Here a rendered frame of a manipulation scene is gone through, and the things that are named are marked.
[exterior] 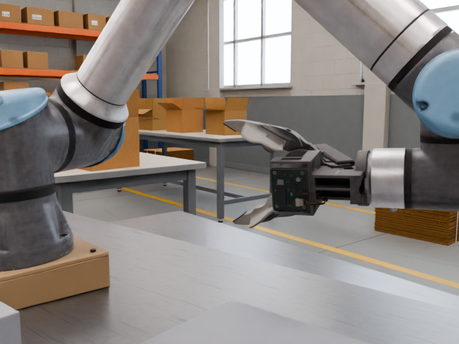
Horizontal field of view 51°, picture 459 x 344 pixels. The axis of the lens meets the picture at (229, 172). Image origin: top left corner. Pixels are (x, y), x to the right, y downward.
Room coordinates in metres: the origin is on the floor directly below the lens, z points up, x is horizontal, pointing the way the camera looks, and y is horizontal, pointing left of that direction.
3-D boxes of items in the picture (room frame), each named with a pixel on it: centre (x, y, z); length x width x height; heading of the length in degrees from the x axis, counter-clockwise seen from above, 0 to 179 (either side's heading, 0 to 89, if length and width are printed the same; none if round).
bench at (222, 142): (5.41, 0.47, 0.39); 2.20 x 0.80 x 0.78; 39
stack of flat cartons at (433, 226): (4.05, -1.66, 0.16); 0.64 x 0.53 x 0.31; 44
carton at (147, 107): (5.86, 0.90, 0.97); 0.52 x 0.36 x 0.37; 132
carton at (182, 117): (5.36, 0.52, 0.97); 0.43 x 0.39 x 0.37; 127
